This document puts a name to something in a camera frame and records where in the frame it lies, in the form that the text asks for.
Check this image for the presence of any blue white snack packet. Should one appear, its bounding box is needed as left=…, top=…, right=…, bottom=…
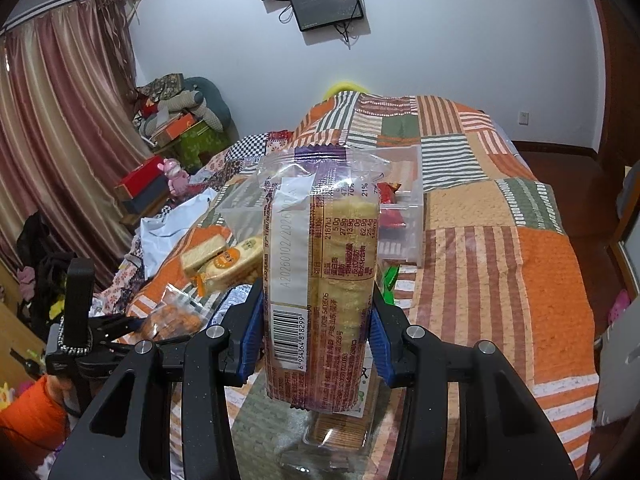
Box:
left=212, top=284, right=257, bottom=328

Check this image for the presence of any floral checked quilt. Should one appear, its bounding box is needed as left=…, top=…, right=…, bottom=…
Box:
left=187, top=130, right=297, bottom=197

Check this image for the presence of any blue grey cushion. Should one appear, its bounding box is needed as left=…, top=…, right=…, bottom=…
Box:
left=182, top=76, right=233, bottom=133

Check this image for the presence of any patterned dark cloth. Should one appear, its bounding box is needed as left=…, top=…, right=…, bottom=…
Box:
left=144, top=74, right=187, bottom=104

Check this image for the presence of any small black wall monitor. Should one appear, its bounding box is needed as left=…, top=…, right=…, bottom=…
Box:
left=287, top=0, right=364, bottom=32

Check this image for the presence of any clear tray cracker pack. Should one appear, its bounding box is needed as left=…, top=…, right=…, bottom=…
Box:
left=279, top=409, right=377, bottom=472

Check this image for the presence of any orange striped patchwork blanket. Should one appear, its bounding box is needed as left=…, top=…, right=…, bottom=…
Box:
left=125, top=91, right=601, bottom=480

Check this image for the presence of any orange cloth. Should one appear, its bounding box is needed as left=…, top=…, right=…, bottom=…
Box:
left=0, top=375, right=69, bottom=444

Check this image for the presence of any green snack packet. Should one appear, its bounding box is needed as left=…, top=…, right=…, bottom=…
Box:
left=381, top=266, right=402, bottom=306

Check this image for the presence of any black bag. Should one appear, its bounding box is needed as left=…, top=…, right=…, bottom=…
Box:
left=17, top=209, right=68, bottom=333

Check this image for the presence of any white plastic bag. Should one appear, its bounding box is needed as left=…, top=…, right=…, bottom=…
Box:
left=139, top=187, right=219, bottom=279

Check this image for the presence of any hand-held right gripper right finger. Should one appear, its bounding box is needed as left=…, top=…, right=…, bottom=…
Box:
left=368, top=291, right=579, bottom=480

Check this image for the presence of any red snack packet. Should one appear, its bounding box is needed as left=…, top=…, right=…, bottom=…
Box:
left=376, top=181, right=407, bottom=230

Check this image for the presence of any red box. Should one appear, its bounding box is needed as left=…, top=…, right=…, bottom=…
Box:
left=114, top=155, right=166, bottom=200

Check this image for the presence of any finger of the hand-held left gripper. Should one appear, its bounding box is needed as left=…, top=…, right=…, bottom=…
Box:
left=91, top=314, right=152, bottom=342
left=100, top=339, right=141, bottom=362

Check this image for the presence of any dark grey box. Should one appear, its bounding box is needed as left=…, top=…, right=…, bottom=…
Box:
left=122, top=175, right=172, bottom=217

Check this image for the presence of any green printed box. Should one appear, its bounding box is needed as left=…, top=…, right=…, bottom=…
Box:
left=177, top=125, right=227, bottom=171

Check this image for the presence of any pink plush toy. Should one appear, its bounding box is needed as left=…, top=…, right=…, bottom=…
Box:
left=156, top=157, right=191, bottom=196

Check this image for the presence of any clear plastic container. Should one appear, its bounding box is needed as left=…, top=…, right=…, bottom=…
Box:
left=217, top=145, right=426, bottom=267

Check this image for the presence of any long clear cracker packet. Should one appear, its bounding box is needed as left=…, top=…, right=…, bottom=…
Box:
left=256, top=144, right=393, bottom=420

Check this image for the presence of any yellow plush item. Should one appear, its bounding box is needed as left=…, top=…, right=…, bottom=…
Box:
left=322, top=80, right=371, bottom=102

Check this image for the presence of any orange round cookie packet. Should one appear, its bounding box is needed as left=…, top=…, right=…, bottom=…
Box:
left=136, top=284, right=213, bottom=342

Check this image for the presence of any sliced cake packet orange wrapper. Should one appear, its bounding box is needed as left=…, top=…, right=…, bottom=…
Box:
left=180, top=225, right=233, bottom=282

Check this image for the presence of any orange cardboard box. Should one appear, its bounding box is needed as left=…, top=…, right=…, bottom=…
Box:
left=150, top=115, right=197, bottom=147

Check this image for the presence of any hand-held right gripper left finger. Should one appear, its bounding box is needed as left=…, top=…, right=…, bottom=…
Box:
left=47, top=290, right=266, bottom=480

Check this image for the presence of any striped brown curtain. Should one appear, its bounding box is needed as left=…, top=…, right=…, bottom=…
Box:
left=0, top=0, right=151, bottom=291

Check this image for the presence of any brown wooden wardrobe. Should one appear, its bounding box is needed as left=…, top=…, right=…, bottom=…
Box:
left=582, top=0, right=640, bottom=166

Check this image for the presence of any grey blue cloth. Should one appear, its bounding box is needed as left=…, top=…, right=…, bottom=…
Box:
left=616, top=160, right=640, bottom=222

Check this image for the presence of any cake slice snack packet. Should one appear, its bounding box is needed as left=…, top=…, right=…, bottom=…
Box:
left=199, top=236, right=265, bottom=295

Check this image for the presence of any grey checked plush pillow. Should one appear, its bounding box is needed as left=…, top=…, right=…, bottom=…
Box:
left=154, top=90, right=224, bottom=134

